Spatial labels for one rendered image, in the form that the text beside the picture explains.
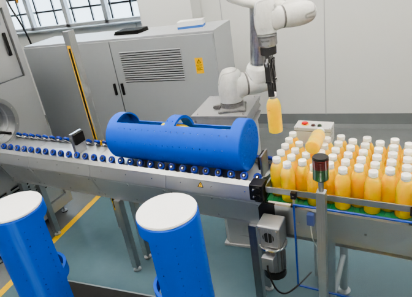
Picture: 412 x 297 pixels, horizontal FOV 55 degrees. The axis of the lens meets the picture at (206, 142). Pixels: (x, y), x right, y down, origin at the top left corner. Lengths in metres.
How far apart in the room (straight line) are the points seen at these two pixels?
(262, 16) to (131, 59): 2.29
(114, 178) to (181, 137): 0.64
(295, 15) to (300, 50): 2.85
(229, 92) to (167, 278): 1.27
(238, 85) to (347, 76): 2.37
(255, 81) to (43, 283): 1.69
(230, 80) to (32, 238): 1.45
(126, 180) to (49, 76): 2.33
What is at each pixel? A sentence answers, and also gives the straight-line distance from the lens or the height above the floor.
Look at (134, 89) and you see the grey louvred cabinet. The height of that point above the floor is 0.94.
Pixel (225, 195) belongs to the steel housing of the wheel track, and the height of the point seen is 0.84.
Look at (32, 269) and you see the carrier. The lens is 2.27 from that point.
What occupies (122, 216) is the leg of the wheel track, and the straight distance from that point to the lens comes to 2.82.
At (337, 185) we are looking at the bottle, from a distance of 1.85.
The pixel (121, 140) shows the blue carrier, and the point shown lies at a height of 1.12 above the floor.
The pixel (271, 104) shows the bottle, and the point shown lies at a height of 1.34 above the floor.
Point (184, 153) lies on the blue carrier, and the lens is 2.14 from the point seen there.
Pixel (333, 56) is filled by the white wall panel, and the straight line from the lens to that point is 4.70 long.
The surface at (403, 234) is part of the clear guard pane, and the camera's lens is 1.85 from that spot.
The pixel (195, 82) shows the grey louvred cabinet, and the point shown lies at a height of 0.99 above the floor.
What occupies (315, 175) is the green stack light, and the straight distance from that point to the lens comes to 1.62.
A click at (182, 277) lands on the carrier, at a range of 1.85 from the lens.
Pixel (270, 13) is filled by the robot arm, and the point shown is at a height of 1.76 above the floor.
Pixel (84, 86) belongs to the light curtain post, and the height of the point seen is 1.30.
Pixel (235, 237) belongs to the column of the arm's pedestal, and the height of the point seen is 0.08.
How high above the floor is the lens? 2.02
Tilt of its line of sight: 25 degrees down
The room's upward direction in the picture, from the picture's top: 9 degrees counter-clockwise
